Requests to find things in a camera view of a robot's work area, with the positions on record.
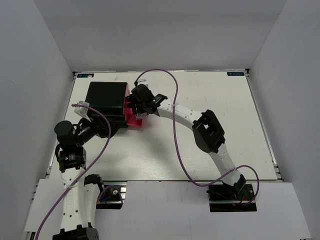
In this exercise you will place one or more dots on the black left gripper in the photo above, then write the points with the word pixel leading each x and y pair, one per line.
pixel 99 125

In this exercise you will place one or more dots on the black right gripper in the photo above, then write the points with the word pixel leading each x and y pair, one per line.
pixel 135 102

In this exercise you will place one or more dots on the pink black makeup drawer organizer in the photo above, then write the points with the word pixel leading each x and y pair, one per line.
pixel 111 100

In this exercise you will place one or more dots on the clear false eyelash box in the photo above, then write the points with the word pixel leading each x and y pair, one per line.
pixel 141 115

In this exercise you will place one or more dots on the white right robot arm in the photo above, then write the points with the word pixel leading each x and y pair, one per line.
pixel 208 133

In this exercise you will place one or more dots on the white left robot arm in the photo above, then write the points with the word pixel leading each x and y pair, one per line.
pixel 80 190

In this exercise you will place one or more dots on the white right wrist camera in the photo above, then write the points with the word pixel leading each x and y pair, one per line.
pixel 141 81

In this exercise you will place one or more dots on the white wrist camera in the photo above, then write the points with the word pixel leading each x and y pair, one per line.
pixel 141 81
pixel 81 109

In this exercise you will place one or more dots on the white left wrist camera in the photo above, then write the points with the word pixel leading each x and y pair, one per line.
pixel 81 109

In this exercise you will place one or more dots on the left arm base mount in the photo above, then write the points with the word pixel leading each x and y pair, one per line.
pixel 113 197

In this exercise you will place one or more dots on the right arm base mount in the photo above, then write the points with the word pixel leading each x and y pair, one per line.
pixel 220 201

